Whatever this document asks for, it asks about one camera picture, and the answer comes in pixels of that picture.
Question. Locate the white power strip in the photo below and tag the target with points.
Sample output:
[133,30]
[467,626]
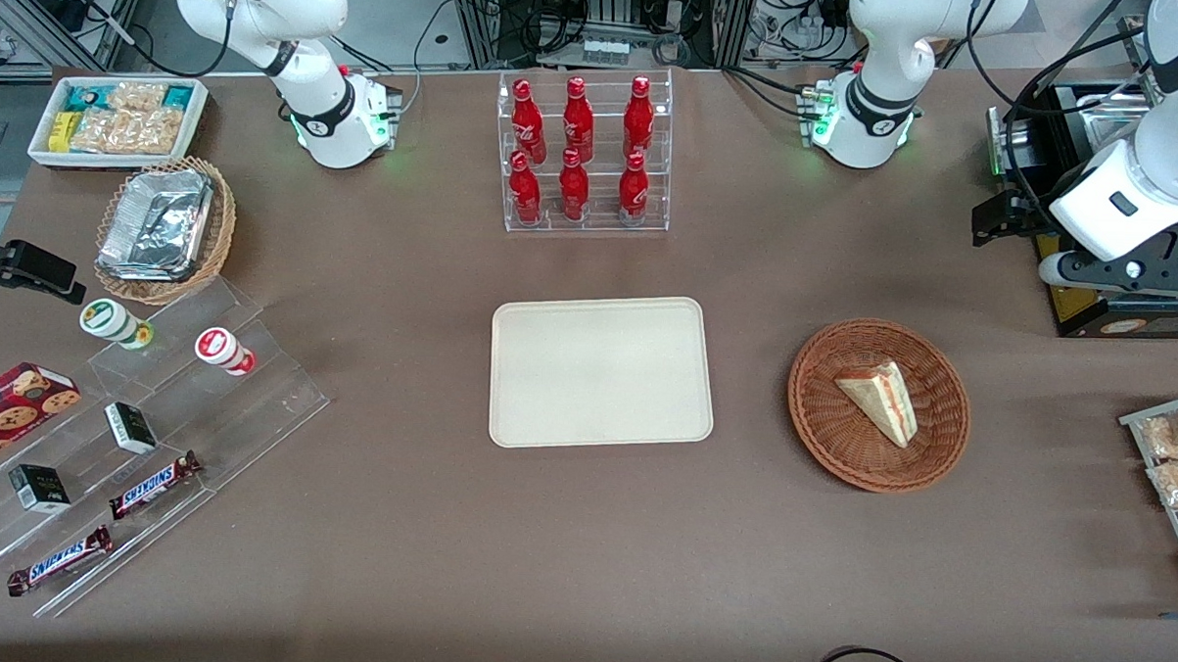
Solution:
[605,51]

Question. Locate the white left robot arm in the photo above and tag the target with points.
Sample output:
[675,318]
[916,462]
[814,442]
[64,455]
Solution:
[883,47]

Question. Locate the tray of packaged snacks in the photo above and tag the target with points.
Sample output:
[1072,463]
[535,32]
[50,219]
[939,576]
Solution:
[1175,518]

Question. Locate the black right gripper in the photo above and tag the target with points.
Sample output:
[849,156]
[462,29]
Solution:
[3,264]

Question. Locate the beige plastic tray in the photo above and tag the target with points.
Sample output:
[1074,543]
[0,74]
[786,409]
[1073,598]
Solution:
[597,370]

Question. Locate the red cola bottle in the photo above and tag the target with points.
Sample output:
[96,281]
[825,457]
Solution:
[638,122]
[573,191]
[633,193]
[525,194]
[579,123]
[529,123]

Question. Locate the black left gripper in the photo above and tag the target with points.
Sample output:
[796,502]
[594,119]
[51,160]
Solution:
[1030,214]

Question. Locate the triangle sandwich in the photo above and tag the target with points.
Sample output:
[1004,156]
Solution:
[885,400]

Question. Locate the aluminium frame rack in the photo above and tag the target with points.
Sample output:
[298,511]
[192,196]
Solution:
[482,14]

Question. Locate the red cookie box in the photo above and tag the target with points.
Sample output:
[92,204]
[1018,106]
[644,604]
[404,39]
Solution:
[8,409]

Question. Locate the red lidded cup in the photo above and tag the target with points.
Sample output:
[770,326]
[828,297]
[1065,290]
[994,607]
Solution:
[220,348]

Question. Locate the yellow snack pack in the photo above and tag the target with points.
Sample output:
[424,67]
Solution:
[63,132]

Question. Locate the brown wicker basket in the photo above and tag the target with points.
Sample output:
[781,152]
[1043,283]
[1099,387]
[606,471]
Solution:
[840,438]

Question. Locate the light wicker basket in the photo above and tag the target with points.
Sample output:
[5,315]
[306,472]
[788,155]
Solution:
[222,230]

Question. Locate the teal snack pack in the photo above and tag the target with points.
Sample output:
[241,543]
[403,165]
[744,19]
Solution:
[179,96]
[86,98]

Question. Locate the white snack bin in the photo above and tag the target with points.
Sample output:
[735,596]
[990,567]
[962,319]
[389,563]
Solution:
[42,150]

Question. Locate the green lidded cup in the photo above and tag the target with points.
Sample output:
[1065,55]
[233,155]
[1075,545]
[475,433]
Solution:
[109,320]

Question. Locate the small black box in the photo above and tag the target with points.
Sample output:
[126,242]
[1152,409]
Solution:
[39,489]
[131,428]

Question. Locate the aluminium foil container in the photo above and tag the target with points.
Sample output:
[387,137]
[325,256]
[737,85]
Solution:
[157,223]

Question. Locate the black machine with yellow label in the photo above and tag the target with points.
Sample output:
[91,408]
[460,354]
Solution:
[1089,314]

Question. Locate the clear acrylic stepped display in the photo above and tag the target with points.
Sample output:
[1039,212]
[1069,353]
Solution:
[243,407]

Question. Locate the clear acrylic bottle rack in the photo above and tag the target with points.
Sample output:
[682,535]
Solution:
[598,224]

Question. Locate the clear bag of crackers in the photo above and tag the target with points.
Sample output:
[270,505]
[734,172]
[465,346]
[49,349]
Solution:
[157,132]
[101,131]
[137,96]

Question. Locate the snickers bar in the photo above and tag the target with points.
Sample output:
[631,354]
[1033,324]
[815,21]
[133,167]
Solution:
[152,486]
[60,560]

